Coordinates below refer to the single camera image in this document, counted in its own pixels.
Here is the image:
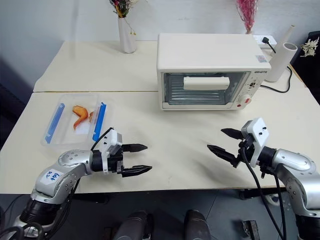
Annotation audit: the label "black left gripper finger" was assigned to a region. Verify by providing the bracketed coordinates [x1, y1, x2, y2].
[121, 143, 149, 154]
[121, 164, 153, 178]

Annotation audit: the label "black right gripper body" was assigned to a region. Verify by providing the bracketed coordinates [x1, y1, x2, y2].
[232, 133, 256, 169]

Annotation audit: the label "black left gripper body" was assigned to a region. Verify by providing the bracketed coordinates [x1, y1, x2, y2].
[107, 145, 126, 176]

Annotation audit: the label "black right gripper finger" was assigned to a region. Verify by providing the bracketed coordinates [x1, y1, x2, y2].
[206, 144, 238, 165]
[220, 127, 243, 140]

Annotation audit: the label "white and red timer knob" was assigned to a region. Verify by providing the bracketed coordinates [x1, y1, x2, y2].
[235, 94, 252, 109]

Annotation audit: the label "glass oven door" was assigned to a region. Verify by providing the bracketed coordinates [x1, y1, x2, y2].
[161, 71, 252, 106]

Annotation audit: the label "cream toaster oven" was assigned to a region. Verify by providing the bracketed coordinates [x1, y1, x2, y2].
[156, 32, 272, 112]

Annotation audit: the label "clear container with blue clips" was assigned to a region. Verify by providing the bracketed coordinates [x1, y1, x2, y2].
[40, 93, 115, 152]

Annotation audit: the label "dark rounded shape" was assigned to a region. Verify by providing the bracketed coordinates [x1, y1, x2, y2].
[183, 209, 214, 240]
[115, 210, 155, 240]

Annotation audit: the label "orange chicken wing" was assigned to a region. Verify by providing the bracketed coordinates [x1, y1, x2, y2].
[71, 105, 96, 130]

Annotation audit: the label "black floor foot block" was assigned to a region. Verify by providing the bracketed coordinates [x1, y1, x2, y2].
[240, 219, 259, 240]

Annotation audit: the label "white wide tube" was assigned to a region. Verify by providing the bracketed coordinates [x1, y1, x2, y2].
[264, 42, 299, 83]

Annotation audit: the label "white power strip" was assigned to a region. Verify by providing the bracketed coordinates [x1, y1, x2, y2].
[252, 34, 277, 50]

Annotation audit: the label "black power plug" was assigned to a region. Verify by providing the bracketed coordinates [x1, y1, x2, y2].
[260, 36, 277, 54]

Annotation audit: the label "black object beside table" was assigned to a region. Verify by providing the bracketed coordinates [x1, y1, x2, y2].
[290, 30, 320, 89]

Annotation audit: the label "white ribbed vase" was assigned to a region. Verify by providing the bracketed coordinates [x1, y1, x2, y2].
[117, 16, 137, 54]

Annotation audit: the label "white tapered tube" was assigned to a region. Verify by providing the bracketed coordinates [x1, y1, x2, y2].
[276, 24, 296, 51]

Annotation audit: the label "pale dried flower sprig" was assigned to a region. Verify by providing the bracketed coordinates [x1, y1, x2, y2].
[299, 36, 320, 58]

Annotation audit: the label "pink dried flowers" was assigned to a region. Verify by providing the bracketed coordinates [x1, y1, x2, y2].
[235, 0, 260, 35]

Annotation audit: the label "dried yellow and red flowers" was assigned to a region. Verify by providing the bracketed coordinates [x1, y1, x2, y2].
[108, 0, 141, 36]

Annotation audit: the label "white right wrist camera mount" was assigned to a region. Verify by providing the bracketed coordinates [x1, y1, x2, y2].
[240, 117, 271, 168]

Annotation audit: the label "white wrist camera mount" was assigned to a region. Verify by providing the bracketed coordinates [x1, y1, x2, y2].
[240, 117, 271, 168]
[101, 129, 124, 175]

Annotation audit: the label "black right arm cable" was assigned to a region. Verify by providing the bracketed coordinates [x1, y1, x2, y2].
[238, 141, 288, 240]

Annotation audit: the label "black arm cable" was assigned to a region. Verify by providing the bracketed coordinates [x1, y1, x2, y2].
[238, 141, 288, 240]
[90, 127, 115, 152]

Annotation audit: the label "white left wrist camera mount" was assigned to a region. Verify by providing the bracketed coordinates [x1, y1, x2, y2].
[101, 129, 124, 175]

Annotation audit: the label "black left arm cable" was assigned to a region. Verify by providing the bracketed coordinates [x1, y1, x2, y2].
[90, 127, 115, 152]

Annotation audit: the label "cream oven door handle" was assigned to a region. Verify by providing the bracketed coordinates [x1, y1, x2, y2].
[183, 76, 231, 92]

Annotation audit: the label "black power cord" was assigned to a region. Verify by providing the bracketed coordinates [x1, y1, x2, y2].
[259, 65, 294, 95]

